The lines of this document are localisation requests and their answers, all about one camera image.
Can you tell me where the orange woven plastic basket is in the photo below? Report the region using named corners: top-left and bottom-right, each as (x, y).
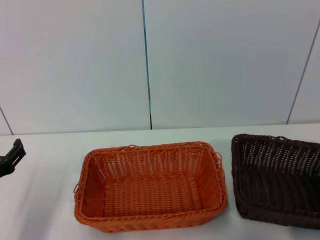
top-left (73, 141), bottom-right (229, 234)

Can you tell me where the dark brown woven plastic basket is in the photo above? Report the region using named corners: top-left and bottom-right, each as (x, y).
top-left (231, 133), bottom-right (320, 231)

